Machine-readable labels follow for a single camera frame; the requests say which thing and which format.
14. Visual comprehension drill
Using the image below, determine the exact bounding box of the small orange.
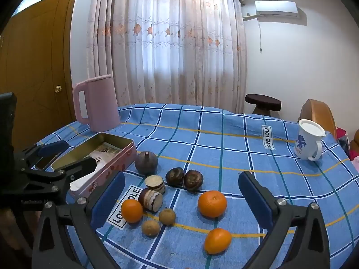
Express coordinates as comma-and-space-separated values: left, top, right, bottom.
121, 199, 143, 223
203, 228, 232, 254

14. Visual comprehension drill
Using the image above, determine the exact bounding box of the purple round fruit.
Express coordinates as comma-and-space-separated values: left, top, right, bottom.
134, 151, 158, 175

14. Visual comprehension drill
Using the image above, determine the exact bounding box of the small orange front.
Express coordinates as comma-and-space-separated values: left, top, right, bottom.
203, 228, 232, 254

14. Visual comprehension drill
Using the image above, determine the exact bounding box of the large orange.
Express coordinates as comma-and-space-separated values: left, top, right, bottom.
198, 190, 227, 219

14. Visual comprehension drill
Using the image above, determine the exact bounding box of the dark chestnut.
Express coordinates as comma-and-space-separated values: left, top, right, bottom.
184, 169, 204, 191
166, 167, 184, 187

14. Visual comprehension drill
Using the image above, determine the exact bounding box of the white paper sheet in tin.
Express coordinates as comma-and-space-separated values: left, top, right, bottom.
70, 142, 122, 195

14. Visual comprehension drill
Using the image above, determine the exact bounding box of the pink metal tin box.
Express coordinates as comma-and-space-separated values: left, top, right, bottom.
51, 132, 137, 198

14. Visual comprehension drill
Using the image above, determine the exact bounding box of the brass door knob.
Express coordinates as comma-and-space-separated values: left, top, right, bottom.
55, 86, 62, 93

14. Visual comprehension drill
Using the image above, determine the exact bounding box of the pink electric kettle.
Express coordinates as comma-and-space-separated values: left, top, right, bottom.
72, 75, 120, 132

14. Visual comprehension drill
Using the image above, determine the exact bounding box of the wooden door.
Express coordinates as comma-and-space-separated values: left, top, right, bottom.
1, 0, 72, 151

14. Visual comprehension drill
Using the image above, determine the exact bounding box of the white blue floral mug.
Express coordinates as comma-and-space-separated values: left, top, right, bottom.
294, 119, 326, 162

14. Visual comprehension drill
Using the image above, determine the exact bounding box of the pink floral cushion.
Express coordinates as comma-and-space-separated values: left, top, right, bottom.
336, 128, 359, 171

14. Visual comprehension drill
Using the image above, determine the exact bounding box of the blue plaid tablecloth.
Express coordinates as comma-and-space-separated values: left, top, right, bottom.
33, 102, 359, 269

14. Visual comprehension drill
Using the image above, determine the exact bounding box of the brown wooden chair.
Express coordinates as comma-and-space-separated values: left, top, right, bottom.
298, 99, 337, 139

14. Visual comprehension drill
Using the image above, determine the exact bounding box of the dark round stool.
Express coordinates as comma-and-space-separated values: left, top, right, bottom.
245, 93, 282, 116

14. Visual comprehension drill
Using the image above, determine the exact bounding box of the pink floral curtain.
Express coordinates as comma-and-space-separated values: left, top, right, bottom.
86, 0, 246, 113

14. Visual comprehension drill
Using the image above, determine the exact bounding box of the white air conditioner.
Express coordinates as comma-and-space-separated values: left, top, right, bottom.
243, 1, 299, 21

